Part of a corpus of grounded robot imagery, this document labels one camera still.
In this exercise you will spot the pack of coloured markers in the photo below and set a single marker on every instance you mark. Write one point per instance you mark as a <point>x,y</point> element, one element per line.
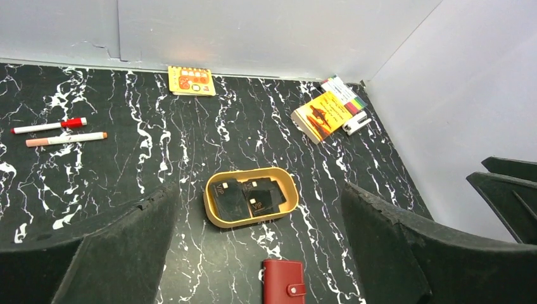
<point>349,99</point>

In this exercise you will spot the red capped white marker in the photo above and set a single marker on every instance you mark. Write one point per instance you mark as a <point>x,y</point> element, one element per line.
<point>72,123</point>

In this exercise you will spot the tan oval tray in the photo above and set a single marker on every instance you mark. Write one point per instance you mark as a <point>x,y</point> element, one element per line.
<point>284,179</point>

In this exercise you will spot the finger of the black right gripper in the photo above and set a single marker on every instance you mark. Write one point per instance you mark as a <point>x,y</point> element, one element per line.
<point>520,169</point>
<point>513,201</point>

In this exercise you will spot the black VIP card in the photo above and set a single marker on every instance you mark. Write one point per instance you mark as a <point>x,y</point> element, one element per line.
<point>264,196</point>
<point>230,201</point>

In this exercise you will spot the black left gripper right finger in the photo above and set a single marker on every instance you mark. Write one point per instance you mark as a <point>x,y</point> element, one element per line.
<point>403,257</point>

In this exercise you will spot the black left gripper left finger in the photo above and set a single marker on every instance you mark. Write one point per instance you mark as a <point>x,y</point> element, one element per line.
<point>116,256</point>

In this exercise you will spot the small orange spiral notepad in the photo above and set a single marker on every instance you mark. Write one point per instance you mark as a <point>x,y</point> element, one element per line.
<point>187,81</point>

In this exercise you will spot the white stapler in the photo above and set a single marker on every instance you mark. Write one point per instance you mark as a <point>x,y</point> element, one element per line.
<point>356,123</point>

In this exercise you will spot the orange capped white marker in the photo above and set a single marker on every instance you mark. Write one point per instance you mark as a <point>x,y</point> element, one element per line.
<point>66,139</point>

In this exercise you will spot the red leather card holder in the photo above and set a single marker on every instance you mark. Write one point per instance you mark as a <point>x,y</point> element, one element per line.
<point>283,282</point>

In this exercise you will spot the orange yellow book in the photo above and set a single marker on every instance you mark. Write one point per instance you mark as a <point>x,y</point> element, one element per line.
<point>320,117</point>

